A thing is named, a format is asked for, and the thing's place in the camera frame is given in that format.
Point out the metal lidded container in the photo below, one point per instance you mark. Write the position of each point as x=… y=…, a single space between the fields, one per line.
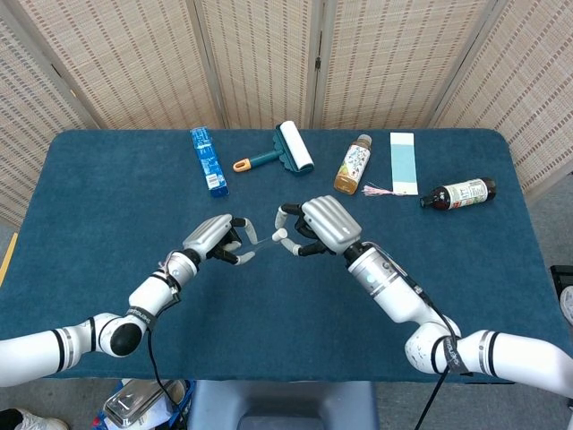
x=130 y=403

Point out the yellow board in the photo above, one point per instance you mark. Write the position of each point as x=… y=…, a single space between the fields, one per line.
x=8 y=260

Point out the teal lint roller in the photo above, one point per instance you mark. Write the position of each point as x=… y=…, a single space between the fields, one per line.
x=294 y=145

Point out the small white cap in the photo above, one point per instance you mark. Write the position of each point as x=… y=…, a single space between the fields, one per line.
x=279 y=235

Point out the black box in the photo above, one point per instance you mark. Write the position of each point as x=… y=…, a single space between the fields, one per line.
x=561 y=275

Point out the dark sauce bottle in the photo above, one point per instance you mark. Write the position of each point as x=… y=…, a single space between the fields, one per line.
x=461 y=192

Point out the blue carton box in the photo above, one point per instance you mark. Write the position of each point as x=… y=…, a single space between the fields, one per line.
x=209 y=163

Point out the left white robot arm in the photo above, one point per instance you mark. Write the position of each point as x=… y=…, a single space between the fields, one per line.
x=152 y=293

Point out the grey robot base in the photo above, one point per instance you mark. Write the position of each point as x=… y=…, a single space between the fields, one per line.
x=282 y=403

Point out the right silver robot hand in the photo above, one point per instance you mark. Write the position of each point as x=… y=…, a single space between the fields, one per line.
x=331 y=221

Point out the blue table cloth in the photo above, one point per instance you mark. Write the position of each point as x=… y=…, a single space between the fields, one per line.
x=277 y=322

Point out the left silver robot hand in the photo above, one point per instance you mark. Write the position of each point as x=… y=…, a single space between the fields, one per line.
x=208 y=235

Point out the white round object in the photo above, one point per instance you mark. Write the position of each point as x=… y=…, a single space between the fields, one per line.
x=567 y=304

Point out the light blue tasselled bookmark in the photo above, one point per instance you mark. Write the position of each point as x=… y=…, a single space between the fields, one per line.
x=404 y=163

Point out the white sneaker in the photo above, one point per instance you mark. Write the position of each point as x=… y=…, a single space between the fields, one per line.
x=40 y=423

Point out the bamboo folding screen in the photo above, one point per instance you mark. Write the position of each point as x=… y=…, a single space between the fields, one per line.
x=259 y=62

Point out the blue storage crate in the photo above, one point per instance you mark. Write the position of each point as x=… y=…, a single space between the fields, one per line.
x=190 y=403

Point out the amber tea bottle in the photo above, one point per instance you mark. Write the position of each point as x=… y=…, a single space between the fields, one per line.
x=353 y=165

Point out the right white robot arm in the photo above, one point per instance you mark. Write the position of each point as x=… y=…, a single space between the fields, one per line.
x=398 y=295

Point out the clear glass test tube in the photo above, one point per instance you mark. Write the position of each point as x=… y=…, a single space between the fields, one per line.
x=266 y=239

